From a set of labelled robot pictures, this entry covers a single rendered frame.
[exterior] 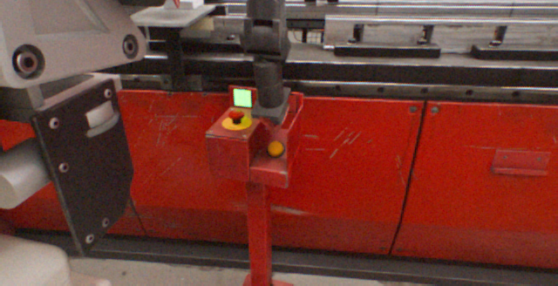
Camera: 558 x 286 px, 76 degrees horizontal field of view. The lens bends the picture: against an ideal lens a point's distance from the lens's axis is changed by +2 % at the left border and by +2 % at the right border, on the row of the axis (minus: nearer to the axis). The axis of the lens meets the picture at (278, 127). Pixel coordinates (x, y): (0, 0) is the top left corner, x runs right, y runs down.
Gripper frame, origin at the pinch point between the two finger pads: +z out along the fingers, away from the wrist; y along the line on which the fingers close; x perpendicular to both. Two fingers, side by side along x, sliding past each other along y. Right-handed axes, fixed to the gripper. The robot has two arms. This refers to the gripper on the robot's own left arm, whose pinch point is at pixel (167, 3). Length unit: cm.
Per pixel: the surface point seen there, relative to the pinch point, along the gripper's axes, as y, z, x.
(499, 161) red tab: -96, 41, 17
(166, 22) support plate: -2.6, -1.6, 8.9
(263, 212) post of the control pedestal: -28, 34, 41
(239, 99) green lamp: -19.7, 15.4, 18.2
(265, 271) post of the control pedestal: -28, 54, 52
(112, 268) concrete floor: 37, 91, 50
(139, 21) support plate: 4.0, -1.4, 8.8
